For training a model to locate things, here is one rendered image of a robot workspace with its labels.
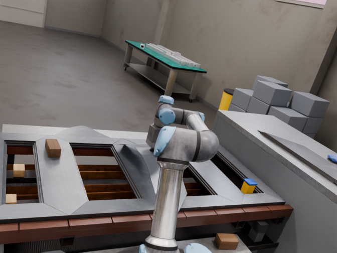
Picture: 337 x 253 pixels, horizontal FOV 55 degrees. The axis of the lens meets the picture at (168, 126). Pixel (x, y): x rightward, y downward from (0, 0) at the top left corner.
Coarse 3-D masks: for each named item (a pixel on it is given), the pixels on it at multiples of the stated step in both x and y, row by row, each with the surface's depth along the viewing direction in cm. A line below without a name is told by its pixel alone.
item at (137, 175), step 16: (16, 144) 174; (32, 144) 178; (80, 144) 191; (96, 144) 195; (112, 144) 200; (128, 160) 186; (224, 160) 224; (80, 176) 161; (128, 176) 171; (144, 176) 173; (240, 176) 208; (144, 192) 159; (256, 192) 194; (192, 208) 158; (208, 208) 162; (224, 208) 167
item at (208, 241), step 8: (184, 240) 158; (192, 240) 160; (200, 240) 161; (208, 240) 163; (240, 240) 169; (120, 248) 143; (184, 248) 153; (208, 248) 157; (216, 248) 159; (240, 248) 163; (248, 248) 165
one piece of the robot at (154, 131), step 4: (152, 124) 169; (152, 128) 165; (156, 128) 164; (160, 128) 164; (148, 132) 169; (152, 132) 165; (156, 132) 164; (148, 136) 169; (152, 136) 165; (156, 136) 165; (148, 140) 168; (152, 140) 165; (148, 144) 168; (152, 144) 166; (152, 148) 171
